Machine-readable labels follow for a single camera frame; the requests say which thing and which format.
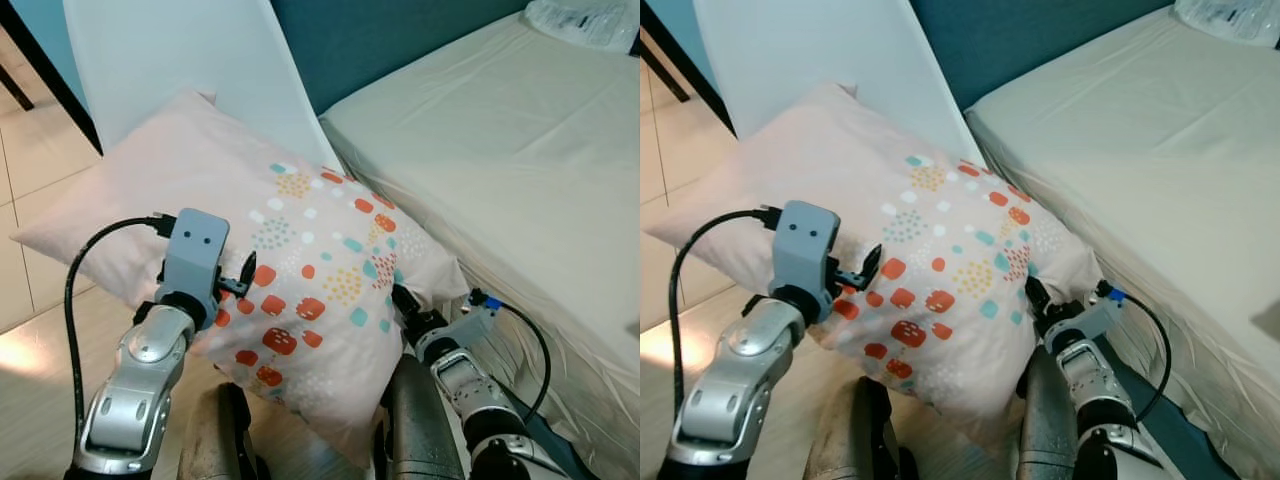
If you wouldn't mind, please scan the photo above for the pink patterned pillow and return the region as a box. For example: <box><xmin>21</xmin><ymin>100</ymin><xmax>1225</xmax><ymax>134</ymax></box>
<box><xmin>645</xmin><ymin>82</ymin><xmax>1101</xmax><ymax>456</ymax></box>
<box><xmin>10</xmin><ymin>88</ymin><xmax>471</xmax><ymax>471</ymax></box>

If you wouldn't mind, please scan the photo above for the white plastic shell chair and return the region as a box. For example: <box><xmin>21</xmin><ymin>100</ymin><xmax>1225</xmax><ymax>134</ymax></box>
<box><xmin>62</xmin><ymin>0</ymin><xmax>346</xmax><ymax>176</ymax></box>

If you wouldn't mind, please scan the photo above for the right robot leg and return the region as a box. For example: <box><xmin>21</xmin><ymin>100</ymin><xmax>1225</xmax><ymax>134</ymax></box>
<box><xmin>375</xmin><ymin>352</ymin><xmax>466</xmax><ymax>480</ymax></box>
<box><xmin>1015</xmin><ymin>345</ymin><xmax>1086</xmax><ymax>480</ymax></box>

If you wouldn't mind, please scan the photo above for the robot leg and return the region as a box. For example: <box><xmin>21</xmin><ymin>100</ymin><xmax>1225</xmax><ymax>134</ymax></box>
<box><xmin>805</xmin><ymin>378</ymin><xmax>916</xmax><ymax>480</ymax></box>
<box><xmin>375</xmin><ymin>352</ymin><xmax>466</xmax><ymax>480</ymax></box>
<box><xmin>1015</xmin><ymin>345</ymin><xmax>1086</xmax><ymax>480</ymax></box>

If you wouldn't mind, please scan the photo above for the left robot leg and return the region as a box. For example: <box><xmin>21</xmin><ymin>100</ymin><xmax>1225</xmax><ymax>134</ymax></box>
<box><xmin>805</xmin><ymin>378</ymin><xmax>916</xmax><ymax>480</ymax></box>

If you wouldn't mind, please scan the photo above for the bed with beige sheet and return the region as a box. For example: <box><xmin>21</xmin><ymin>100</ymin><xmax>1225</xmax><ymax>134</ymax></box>
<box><xmin>320</xmin><ymin>10</ymin><xmax>641</xmax><ymax>480</ymax></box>
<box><xmin>965</xmin><ymin>5</ymin><xmax>1280</xmax><ymax>480</ymax></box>

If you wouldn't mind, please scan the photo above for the long black furniture leg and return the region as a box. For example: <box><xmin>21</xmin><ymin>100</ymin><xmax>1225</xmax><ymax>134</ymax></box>
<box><xmin>0</xmin><ymin>0</ymin><xmax>103</xmax><ymax>154</ymax></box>
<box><xmin>648</xmin><ymin>0</ymin><xmax>738</xmax><ymax>138</ymax></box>

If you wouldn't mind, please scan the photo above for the dark teal headboard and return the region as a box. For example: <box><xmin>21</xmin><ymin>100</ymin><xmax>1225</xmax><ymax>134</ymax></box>
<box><xmin>908</xmin><ymin>0</ymin><xmax>1176</xmax><ymax>111</ymax></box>
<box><xmin>270</xmin><ymin>0</ymin><xmax>531</xmax><ymax>116</ymax></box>

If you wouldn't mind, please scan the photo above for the short black furniture leg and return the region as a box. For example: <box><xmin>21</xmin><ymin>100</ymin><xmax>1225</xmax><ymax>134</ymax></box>
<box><xmin>640</xmin><ymin>35</ymin><xmax>693</xmax><ymax>103</ymax></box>
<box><xmin>0</xmin><ymin>68</ymin><xmax>33</xmax><ymax>113</ymax></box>

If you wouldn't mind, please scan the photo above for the clear plastic bag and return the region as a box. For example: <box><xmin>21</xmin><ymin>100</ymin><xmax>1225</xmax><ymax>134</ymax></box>
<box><xmin>1172</xmin><ymin>0</ymin><xmax>1280</xmax><ymax>49</ymax></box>
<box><xmin>523</xmin><ymin>0</ymin><xmax>641</xmax><ymax>53</ymax></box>

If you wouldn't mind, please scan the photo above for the light grey right wrist camera mount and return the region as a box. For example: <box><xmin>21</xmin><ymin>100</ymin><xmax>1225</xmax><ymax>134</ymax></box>
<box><xmin>415</xmin><ymin>300</ymin><xmax>501</xmax><ymax>361</ymax></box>
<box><xmin>1040</xmin><ymin>295</ymin><xmax>1126</xmax><ymax>351</ymax></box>

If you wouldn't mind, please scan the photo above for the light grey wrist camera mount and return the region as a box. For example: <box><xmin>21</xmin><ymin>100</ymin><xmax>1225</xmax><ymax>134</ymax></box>
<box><xmin>160</xmin><ymin>208</ymin><xmax>231</xmax><ymax>311</ymax></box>
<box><xmin>775</xmin><ymin>200</ymin><xmax>841</xmax><ymax>301</ymax></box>
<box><xmin>1040</xmin><ymin>295</ymin><xmax>1126</xmax><ymax>351</ymax></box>
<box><xmin>415</xmin><ymin>300</ymin><xmax>501</xmax><ymax>361</ymax></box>

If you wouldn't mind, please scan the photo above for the light grey left wrist camera mount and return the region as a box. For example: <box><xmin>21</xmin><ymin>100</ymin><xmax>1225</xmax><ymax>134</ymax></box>
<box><xmin>160</xmin><ymin>208</ymin><xmax>231</xmax><ymax>311</ymax></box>
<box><xmin>775</xmin><ymin>200</ymin><xmax>841</xmax><ymax>301</ymax></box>

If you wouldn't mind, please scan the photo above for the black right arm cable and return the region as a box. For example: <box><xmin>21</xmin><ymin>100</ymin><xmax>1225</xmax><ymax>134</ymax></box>
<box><xmin>470</xmin><ymin>290</ymin><xmax>553</xmax><ymax>421</ymax></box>
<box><xmin>1095</xmin><ymin>283</ymin><xmax>1173</xmax><ymax>421</ymax></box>

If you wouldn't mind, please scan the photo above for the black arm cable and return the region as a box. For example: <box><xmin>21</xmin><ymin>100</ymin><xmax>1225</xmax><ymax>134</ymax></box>
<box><xmin>1095</xmin><ymin>283</ymin><xmax>1173</xmax><ymax>421</ymax></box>
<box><xmin>470</xmin><ymin>290</ymin><xmax>553</xmax><ymax>421</ymax></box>
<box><xmin>668</xmin><ymin>207</ymin><xmax>786</xmax><ymax>421</ymax></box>
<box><xmin>63</xmin><ymin>215</ymin><xmax>179</xmax><ymax>441</ymax></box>

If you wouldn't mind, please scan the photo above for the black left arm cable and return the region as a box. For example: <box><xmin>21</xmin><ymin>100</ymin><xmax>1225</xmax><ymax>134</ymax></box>
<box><xmin>63</xmin><ymin>215</ymin><xmax>179</xmax><ymax>441</ymax></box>
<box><xmin>668</xmin><ymin>207</ymin><xmax>786</xmax><ymax>421</ymax></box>

